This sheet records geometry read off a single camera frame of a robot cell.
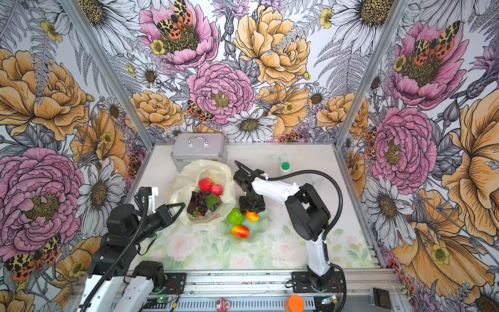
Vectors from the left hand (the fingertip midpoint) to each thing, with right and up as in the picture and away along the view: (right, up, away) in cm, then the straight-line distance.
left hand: (185, 211), depth 70 cm
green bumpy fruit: (+16, -6, +15) cm, 23 cm away
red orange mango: (+23, -7, +18) cm, 30 cm away
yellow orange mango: (+18, -12, +13) cm, 25 cm away
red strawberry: (0, +6, +27) cm, 27 cm away
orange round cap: (+37, -27, -8) cm, 47 cm away
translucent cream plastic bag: (-3, +8, +10) cm, 13 cm away
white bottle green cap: (+40, +15, +29) cm, 52 cm away
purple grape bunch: (-1, -1, +20) cm, 20 cm away
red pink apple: (+6, +4, +26) cm, 27 cm away
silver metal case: (-10, +25, +30) cm, 40 cm away
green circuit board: (+53, -32, +1) cm, 62 cm away
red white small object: (+14, -31, -4) cm, 34 cm away
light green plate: (+25, -12, +18) cm, 33 cm away
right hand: (+23, -7, +18) cm, 30 cm away
